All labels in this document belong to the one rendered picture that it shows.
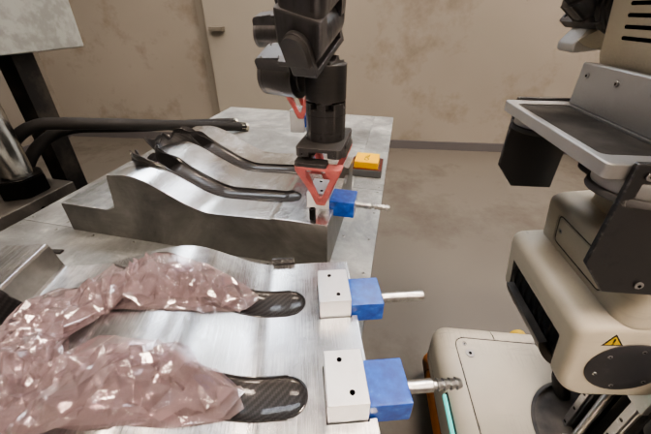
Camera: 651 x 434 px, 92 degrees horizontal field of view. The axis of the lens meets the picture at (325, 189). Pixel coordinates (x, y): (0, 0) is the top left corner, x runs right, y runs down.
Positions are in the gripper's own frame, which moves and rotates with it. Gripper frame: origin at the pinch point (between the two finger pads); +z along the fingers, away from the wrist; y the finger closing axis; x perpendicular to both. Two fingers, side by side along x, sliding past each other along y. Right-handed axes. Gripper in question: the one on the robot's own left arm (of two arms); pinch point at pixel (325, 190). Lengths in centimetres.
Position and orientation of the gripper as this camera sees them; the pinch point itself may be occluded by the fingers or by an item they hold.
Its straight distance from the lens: 51.8
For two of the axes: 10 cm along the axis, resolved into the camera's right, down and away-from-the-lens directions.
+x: 9.8, 1.1, -1.9
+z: 0.0, 8.7, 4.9
